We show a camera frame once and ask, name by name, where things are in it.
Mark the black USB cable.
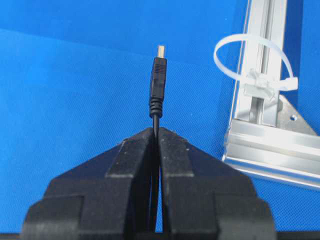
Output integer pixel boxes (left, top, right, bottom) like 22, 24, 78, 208
148, 44, 167, 240

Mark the aluminium extrusion frame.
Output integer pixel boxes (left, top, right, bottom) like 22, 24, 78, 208
222, 0, 320, 190

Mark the white zip tie loop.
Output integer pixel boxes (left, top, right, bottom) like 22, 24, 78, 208
213, 33, 299, 101

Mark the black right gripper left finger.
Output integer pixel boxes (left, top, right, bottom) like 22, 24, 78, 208
21, 128, 156, 240

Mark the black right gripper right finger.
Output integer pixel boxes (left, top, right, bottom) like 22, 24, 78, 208
158, 128, 277, 240

